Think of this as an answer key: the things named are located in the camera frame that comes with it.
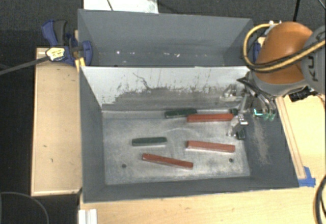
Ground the dark green flat block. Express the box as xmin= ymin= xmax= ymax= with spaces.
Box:
xmin=164 ymin=107 xmax=198 ymax=119
xmin=131 ymin=136 xmax=168 ymax=147

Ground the red-brown flat block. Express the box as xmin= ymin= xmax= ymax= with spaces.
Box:
xmin=186 ymin=113 xmax=235 ymax=124
xmin=185 ymin=140 xmax=236 ymax=154
xmin=141 ymin=153 xmax=195 ymax=170

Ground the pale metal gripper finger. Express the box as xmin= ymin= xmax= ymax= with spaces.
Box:
xmin=220 ymin=85 xmax=242 ymax=103
xmin=227 ymin=113 xmax=250 ymax=141

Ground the pale wood flat board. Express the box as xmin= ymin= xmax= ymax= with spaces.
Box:
xmin=30 ymin=47 xmax=84 ymax=197

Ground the grey metal bin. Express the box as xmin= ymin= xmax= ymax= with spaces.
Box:
xmin=77 ymin=8 xmax=300 ymax=204

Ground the black cylinder on white bracket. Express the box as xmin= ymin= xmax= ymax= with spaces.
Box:
xmin=289 ymin=87 xmax=319 ymax=103

